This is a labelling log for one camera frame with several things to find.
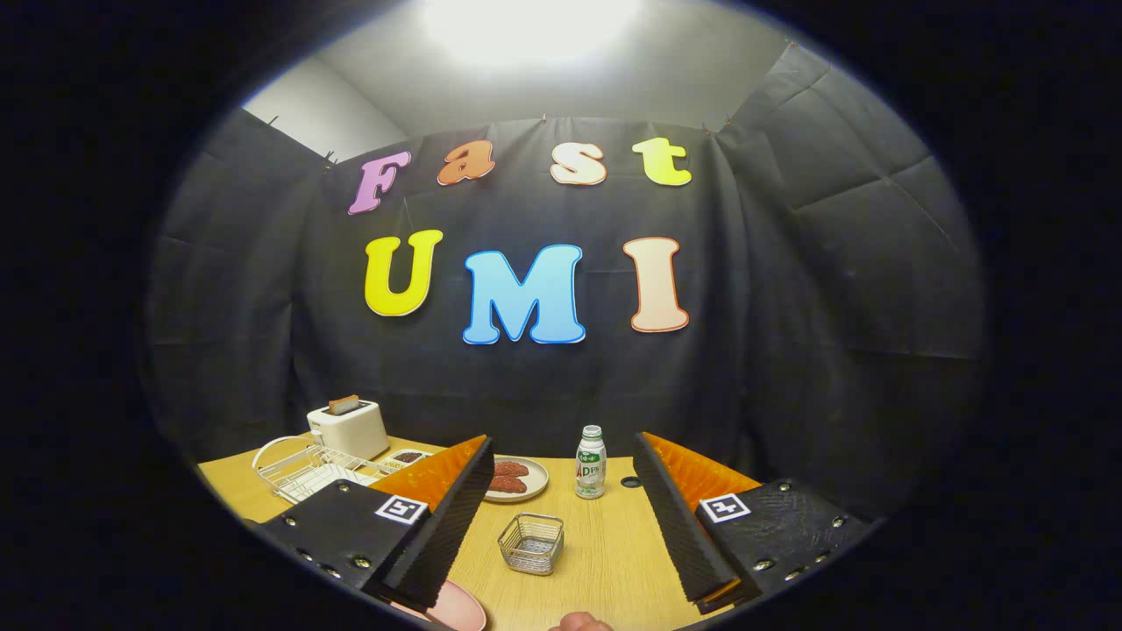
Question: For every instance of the white ribbed drip tray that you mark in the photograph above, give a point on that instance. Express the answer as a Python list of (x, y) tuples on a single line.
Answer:
[(307, 482)]

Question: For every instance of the brown toast slice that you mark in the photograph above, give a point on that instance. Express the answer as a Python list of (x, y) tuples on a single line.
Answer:
[(344, 405)]

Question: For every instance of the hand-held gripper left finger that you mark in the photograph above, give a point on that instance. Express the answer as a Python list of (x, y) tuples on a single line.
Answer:
[(451, 526)]

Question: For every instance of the red meat piece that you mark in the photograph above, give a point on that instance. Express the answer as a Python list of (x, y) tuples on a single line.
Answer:
[(508, 485), (513, 469)]

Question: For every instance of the white toaster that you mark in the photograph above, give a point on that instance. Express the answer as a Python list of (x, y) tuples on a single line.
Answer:
[(351, 434)]

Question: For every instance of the black backdrop cloth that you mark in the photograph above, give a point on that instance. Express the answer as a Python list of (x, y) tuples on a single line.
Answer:
[(789, 307)]

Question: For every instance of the white green-label drink bottle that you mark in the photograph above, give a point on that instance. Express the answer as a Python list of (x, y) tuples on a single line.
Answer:
[(591, 469)]

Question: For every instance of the pink plate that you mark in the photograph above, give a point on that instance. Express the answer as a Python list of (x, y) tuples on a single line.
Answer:
[(456, 609)]

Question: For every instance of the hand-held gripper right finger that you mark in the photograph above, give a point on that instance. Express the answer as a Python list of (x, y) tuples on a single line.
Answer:
[(679, 526)]

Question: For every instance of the ceiling light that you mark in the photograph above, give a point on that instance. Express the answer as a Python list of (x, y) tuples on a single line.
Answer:
[(526, 26)]

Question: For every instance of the white divided bean tray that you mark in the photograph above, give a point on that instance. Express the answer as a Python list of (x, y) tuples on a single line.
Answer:
[(408, 457)]

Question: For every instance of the beige plate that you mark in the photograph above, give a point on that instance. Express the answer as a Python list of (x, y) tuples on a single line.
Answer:
[(536, 478)]

